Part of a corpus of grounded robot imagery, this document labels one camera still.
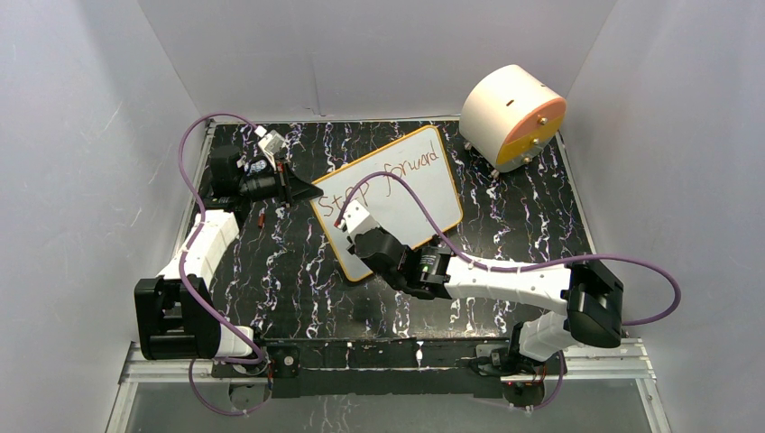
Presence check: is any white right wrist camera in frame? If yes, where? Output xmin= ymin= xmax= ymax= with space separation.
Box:
xmin=335 ymin=199 xmax=380 ymax=243

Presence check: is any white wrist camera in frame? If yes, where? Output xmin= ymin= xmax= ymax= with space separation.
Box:
xmin=254 ymin=125 xmax=286 ymax=170
xmin=335 ymin=199 xmax=380 ymax=243

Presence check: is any yellow framed whiteboard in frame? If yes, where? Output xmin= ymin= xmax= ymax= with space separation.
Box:
xmin=310 ymin=125 xmax=464 ymax=282

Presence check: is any cream round drawer box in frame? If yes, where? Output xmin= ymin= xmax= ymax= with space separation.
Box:
xmin=458 ymin=64 xmax=567 ymax=178

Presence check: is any blue white round jar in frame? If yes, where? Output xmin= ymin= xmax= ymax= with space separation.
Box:
xmin=246 ymin=159 xmax=271 ymax=177

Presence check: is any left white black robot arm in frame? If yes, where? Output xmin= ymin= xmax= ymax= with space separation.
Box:
xmin=134 ymin=145 xmax=323 ymax=375

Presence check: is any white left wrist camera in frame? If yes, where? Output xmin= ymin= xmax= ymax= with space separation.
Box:
xmin=254 ymin=125 xmax=286 ymax=170

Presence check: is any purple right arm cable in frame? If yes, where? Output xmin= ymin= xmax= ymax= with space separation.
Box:
xmin=334 ymin=171 xmax=683 ymax=412

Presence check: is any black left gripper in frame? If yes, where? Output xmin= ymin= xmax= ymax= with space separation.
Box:
xmin=240 ymin=158 xmax=325 ymax=210

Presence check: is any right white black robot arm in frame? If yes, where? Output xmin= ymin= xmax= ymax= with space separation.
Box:
xmin=349 ymin=228 xmax=623 ymax=373

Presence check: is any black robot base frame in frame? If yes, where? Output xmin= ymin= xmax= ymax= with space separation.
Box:
xmin=208 ymin=337 xmax=546 ymax=401

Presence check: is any aluminium rail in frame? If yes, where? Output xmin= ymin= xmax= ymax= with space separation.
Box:
xmin=120 ymin=337 xmax=656 ymax=383

